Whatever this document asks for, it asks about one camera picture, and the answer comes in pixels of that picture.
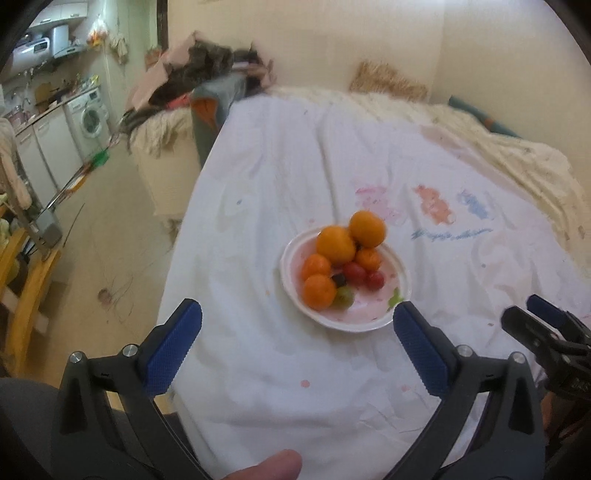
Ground pink strawberry ceramic plate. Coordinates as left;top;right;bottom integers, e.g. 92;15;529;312
280;228;412;333

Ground small mandarin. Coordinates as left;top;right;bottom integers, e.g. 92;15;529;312
301;274;337;311
355;248;382;272
301;253;332;281

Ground green lime fruit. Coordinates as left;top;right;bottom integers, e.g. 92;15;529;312
331;285;355;310

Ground large orange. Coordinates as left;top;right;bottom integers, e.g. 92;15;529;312
315;225;356;267
349;210;387;248

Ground person's right hand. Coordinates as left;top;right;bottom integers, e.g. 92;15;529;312
541;391;574;443

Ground person's left hand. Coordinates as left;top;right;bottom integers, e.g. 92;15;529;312
224;449;303;480

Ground cream floral bed quilt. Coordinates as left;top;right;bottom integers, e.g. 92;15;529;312
267;86;590;250

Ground white cartoon print sheet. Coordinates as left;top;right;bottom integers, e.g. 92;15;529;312
159;93;590;479

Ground green broom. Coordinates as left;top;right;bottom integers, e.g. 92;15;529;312
45;149;110;210

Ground white kitchen cabinets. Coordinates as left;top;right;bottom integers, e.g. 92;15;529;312
16;107;83;206

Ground cream bedside cabinet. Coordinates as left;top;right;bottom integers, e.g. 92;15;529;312
129;108;201;223

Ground white washing machine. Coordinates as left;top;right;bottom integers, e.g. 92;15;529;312
64;87;110;163

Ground floral pillow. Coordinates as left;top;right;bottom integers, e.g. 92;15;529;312
349;60;429;102

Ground grey orange jacket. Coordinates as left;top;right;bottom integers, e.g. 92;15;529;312
189;72;246;166

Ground pile of clothes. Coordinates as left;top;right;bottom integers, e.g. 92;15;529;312
119;32;276;135

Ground white water heater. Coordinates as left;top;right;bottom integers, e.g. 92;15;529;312
5;37;52;77

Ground wooden chair frame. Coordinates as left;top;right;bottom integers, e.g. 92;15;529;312
1;225;61;377

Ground teal bed frame edge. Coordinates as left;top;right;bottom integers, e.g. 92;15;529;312
448;96;519;138

